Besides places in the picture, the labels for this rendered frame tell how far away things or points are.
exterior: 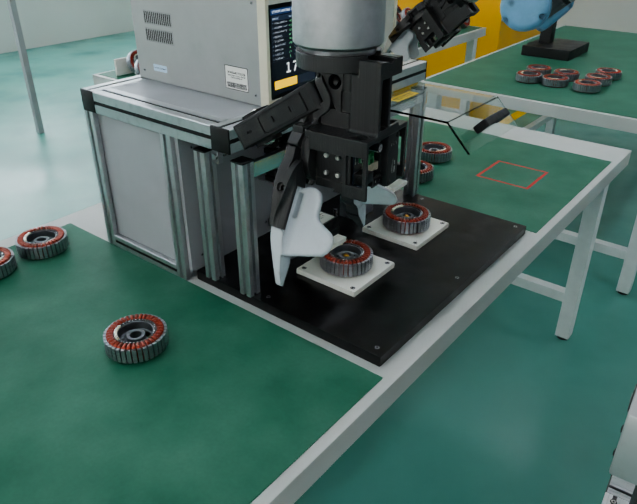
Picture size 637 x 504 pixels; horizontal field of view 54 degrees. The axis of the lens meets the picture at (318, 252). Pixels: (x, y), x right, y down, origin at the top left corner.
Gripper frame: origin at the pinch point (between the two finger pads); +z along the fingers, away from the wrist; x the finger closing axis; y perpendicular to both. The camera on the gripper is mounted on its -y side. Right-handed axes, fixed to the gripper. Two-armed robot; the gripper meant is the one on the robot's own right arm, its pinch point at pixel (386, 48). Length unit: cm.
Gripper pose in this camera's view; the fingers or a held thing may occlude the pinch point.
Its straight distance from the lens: 137.3
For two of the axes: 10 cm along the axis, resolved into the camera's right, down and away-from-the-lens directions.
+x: 6.2, -3.8, 6.8
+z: -5.5, 4.0, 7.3
